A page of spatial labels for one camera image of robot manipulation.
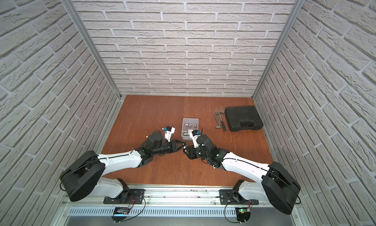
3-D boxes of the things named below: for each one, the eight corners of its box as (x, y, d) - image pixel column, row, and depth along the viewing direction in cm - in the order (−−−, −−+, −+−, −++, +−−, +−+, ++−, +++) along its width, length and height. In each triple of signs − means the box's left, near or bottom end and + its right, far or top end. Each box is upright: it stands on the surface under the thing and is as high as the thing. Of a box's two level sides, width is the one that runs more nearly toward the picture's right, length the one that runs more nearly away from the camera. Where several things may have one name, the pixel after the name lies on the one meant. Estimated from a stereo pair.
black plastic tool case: (228, 131, 101) (230, 126, 96) (224, 110, 113) (226, 105, 108) (260, 131, 101) (264, 127, 96) (253, 111, 113) (256, 105, 108)
